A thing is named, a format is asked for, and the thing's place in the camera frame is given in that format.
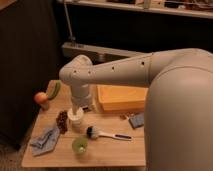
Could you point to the white paper cup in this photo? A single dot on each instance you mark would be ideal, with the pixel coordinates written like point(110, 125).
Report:
point(75, 116)

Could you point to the blue grey sponge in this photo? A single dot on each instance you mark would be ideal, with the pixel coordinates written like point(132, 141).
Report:
point(136, 120)

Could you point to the yellow plastic bin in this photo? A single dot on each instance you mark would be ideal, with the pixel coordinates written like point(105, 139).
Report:
point(121, 98)

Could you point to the red orange apple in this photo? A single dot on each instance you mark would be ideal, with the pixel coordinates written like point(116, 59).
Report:
point(40, 97)

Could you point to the blue grey cloth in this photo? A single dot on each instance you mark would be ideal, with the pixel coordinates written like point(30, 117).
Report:
point(46, 142)

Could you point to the upper shelf board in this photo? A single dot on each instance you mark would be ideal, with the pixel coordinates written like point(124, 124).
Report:
point(139, 8)

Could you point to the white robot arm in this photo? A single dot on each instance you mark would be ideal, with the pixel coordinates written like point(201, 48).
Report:
point(178, 114)

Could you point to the green plastic cup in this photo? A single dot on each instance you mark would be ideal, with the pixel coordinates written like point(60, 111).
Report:
point(79, 145)

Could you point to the white black dish brush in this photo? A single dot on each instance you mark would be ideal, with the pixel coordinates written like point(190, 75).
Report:
point(94, 133)

